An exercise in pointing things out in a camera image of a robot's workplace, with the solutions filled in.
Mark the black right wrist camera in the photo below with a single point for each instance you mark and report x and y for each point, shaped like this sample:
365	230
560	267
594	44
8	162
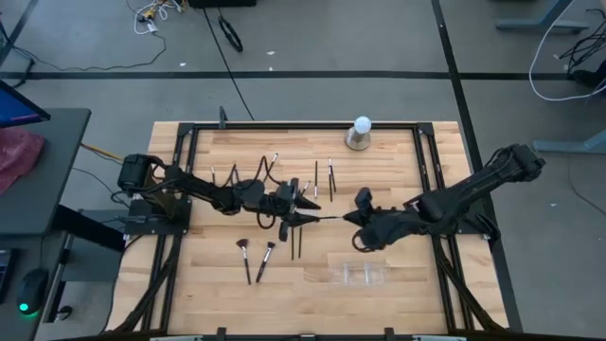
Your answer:
363	199

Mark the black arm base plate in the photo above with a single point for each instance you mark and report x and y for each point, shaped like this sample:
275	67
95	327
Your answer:
142	222
478	228

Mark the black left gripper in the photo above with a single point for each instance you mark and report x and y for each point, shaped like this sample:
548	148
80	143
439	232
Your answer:
284	210

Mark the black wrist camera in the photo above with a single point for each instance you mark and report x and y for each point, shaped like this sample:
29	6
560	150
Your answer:
363	199
288	189

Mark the fluffy powder makeup brush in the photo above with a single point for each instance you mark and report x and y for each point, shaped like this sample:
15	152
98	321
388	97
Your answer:
263	265

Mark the fan makeup brush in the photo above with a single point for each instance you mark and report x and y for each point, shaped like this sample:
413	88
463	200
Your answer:
243	244

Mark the black box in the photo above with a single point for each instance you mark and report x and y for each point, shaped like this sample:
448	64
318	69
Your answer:
222	3

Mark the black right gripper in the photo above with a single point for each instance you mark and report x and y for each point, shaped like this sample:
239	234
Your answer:
383	227

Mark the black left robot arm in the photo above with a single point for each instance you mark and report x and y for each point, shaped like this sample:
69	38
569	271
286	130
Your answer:
203	189

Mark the grey-blue desk leg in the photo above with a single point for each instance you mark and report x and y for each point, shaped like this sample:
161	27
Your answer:
568	144
540	23

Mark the black caster wheel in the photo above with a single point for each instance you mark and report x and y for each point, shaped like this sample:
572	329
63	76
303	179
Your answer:
64	312

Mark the pink cloth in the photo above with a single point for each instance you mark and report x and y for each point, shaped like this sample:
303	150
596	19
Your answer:
16	156

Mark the clear acrylic brush container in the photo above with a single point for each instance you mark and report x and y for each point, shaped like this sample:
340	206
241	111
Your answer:
360	274

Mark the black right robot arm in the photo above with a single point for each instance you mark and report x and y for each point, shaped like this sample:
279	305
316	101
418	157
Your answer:
473	194

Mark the black mouse with green light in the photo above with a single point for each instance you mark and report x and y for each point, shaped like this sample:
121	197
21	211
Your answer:
32	289

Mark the dark grey desk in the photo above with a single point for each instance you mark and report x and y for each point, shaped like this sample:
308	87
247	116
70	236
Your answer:
52	166

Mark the black aluminium table frame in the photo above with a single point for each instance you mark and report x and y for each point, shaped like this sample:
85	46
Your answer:
308	126

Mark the blue screen computer monitor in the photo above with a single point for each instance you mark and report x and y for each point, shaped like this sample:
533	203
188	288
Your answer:
19	106

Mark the black desk crossbar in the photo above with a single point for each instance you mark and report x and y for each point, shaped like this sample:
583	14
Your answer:
90	227

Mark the brass lamp with white bulb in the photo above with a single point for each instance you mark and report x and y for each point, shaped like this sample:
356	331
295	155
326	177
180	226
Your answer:
358	139

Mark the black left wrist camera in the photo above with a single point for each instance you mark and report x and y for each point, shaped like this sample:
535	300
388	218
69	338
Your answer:
288	189

